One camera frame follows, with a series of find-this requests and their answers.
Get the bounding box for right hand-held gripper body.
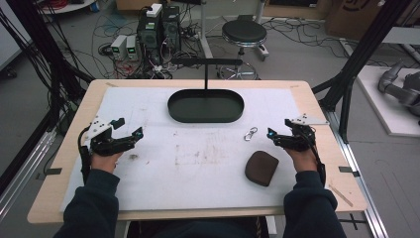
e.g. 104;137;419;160
272;113;331;153

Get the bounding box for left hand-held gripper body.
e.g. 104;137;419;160
82;115;137;157

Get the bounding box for person's left hand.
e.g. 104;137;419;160
90;150;124;175

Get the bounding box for person's right hand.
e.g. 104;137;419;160
284;148;319;174

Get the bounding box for silver carabiner key clip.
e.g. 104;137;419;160
243;126;260;142

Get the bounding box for brown pouch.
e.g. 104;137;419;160
244;150;280;187

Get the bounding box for white table mat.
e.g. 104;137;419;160
59;86;310;213

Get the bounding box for thin wooden stick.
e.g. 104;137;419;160
328;183;355;208

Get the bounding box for black tray with hanger bar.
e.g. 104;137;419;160
166;58;246;124

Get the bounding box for grey power supply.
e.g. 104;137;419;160
125;34;140;61
110;34;129;61

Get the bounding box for black computer tower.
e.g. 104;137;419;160
160;4;182;55
136;13;163;64

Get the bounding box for white platform board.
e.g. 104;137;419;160
356;64;420;139

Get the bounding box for black round stool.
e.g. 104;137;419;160
217;19;270;81

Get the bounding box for person's lap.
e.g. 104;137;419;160
126;216;269;238

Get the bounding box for white box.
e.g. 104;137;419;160
145;2;163;19

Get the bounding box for white table leg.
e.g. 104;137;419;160
197;0;215;60

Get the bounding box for cardboard box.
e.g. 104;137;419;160
324;0;399;33

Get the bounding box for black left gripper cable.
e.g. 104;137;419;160
77;126;92;184

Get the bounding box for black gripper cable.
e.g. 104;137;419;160
77;126;92;184
309;131;328;186

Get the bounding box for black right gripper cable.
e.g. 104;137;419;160
309;131;328;186

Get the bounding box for aluminium rail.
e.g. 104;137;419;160
0;129;57;221
324;108;391;238

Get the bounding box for tangle of floor cables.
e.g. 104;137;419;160
266;16;351;60

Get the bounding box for black frame post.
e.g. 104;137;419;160
311;0;414;144
5;0;95;100

